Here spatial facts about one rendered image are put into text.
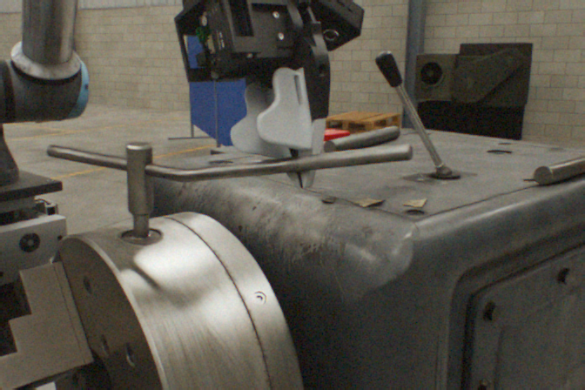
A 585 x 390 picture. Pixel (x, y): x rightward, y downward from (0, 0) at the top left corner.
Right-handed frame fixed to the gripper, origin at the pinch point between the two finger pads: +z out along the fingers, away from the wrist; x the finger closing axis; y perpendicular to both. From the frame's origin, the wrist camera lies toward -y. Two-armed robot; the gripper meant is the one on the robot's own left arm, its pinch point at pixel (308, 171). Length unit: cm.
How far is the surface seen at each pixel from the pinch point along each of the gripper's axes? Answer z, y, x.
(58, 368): 12.4, 16.3, -20.8
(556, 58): -135, -911, -406
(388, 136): -5.0, -41.3, -26.8
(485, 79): -117, -751, -438
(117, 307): 7.6, 13.1, -11.9
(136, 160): -4.1, 9.3, -10.9
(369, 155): 0.1, -0.5, 6.5
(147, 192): -1.3, 8.5, -11.9
